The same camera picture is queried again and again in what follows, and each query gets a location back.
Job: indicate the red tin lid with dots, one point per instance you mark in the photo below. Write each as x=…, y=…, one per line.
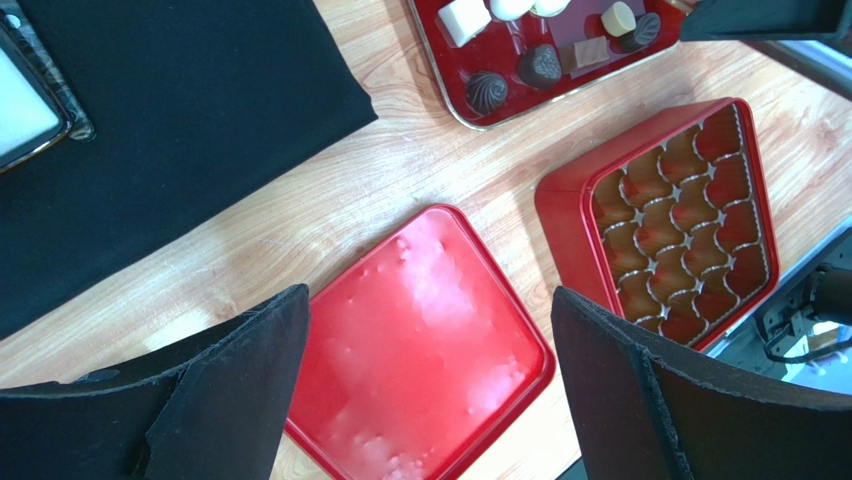
x=419, y=357

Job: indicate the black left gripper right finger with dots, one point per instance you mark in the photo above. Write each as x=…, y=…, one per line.
x=645, y=407

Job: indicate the black cloth placemat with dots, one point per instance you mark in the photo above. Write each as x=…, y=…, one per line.
x=195, y=104

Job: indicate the floral square plate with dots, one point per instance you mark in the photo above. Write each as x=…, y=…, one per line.
x=38, y=106

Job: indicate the red chocolate box with tray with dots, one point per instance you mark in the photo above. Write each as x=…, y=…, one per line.
x=668, y=224

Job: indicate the cream oval chocolate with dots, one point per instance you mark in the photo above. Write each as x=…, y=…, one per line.
x=619, y=19

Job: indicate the white round chocolate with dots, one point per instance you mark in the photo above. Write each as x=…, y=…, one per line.
x=548, y=8
x=509, y=10

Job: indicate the dark swirl chocolate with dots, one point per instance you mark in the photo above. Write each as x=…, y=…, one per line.
x=486, y=92

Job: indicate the red chocolate serving tray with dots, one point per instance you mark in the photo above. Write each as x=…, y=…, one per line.
x=500, y=46

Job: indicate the dark leaf chocolate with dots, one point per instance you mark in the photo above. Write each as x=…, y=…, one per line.
x=647, y=30

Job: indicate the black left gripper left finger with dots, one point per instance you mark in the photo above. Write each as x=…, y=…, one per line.
x=210, y=406

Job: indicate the brown rectangular chocolate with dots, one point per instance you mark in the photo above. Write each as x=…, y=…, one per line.
x=583, y=54

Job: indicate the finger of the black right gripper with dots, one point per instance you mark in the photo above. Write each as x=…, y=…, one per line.
x=825, y=21

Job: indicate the white square chocolate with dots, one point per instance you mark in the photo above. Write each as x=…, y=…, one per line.
x=464, y=19

